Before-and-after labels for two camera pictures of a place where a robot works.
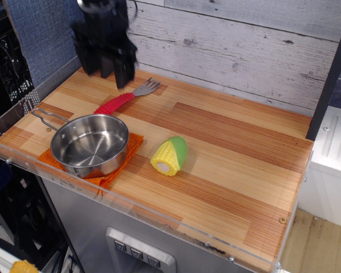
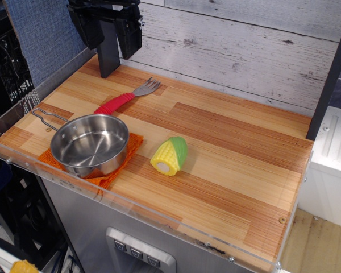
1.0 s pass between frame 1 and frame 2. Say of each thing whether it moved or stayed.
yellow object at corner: stayed
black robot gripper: moved
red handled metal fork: stayed
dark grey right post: stayed
